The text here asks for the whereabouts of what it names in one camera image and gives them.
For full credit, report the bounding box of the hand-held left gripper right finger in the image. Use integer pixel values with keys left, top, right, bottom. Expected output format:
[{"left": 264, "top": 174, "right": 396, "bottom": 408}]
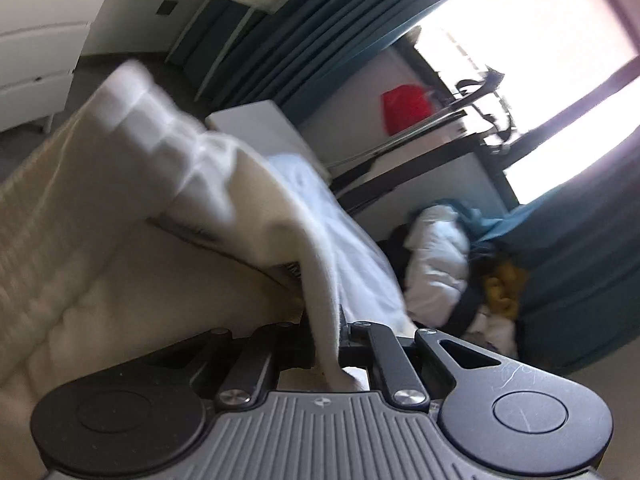
[{"left": 340, "top": 321, "right": 501, "bottom": 408}]

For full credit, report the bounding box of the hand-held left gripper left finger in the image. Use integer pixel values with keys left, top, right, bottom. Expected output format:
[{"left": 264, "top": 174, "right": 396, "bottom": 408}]
[{"left": 145, "top": 324, "right": 317, "bottom": 407}]

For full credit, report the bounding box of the cream white garment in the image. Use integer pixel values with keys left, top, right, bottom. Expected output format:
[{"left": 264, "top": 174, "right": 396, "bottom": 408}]
[{"left": 0, "top": 57, "right": 371, "bottom": 480}]

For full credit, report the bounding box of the pile of clothes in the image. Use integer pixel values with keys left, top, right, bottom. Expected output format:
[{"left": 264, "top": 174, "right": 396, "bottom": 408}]
[{"left": 377, "top": 222, "right": 481, "bottom": 336}]

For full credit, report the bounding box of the white padded jacket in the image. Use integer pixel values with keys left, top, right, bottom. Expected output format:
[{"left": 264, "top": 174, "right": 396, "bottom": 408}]
[{"left": 404, "top": 205, "right": 472, "bottom": 333}]

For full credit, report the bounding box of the bed with pink white sheet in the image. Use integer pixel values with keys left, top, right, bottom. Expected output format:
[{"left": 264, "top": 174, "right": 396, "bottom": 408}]
[{"left": 205, "top": 100, "right": 418, "bottom": 341}]

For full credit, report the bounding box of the white garment with purple print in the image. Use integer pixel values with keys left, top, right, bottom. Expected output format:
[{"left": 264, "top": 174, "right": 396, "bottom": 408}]
[{"left": 470, "top": 310, "right": 521, "bottom": 356}]

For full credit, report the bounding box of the yellow garment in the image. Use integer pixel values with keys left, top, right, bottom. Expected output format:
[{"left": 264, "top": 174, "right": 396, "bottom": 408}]
[{"left": 482, "top": 260, "right": 530, "bottom": 321}]

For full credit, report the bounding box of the blue cloth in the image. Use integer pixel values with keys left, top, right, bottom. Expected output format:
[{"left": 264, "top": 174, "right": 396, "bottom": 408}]
[{"left": 430, "top": 200, "right": 506, "bottom": 251}]

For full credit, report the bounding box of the silver black tripod stand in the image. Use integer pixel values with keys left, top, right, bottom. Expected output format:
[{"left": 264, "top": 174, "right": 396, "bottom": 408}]
[{"left": 330, "top": 65, "right": 518, "bottom": 201}]

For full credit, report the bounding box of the red bag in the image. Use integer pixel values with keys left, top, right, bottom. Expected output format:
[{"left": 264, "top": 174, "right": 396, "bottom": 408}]
[{"left": 381, "top": 85, "right": 435, "bottom": 136}]

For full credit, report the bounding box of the black framed window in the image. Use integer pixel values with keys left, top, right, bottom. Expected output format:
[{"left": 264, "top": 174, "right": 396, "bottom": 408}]
[{"left": 395, "top": 0, "right": 640, "bottom": 206}]

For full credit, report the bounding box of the white dressing table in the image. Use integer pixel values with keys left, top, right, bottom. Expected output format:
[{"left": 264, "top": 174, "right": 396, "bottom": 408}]
[{"left": 0, "top": 0, "right": 301, "bottom": 133}]

